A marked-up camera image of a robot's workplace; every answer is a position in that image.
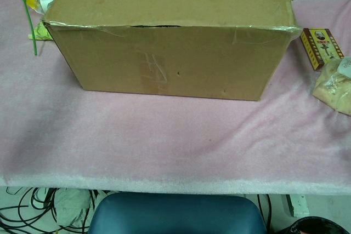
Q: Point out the brown cardboard shipping box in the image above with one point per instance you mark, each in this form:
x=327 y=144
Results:
x=170 y=58

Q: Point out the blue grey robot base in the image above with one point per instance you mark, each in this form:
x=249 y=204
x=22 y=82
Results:
x=178 y=214

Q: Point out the red yellow seasoning box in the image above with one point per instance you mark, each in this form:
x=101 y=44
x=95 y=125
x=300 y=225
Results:
x=321 y=50

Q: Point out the pink fleece tablecloth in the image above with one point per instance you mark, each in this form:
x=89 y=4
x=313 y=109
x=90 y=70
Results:
x=164 y=141

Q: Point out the white crumpled plastic bag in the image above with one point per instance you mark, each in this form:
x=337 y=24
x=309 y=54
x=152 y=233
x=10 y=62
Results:
x=71 y=206

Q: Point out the yellow green snack packet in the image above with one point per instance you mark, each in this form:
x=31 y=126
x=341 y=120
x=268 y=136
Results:
x=41 y=32

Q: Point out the clear bag beige food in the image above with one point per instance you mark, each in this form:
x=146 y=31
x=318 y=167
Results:
x=331 y=88

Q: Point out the black round bin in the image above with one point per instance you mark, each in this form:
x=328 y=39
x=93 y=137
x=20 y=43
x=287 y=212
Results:
x=315 y=227

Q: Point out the white table leg bracket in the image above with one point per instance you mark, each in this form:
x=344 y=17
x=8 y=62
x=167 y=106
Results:
x=299 y=205

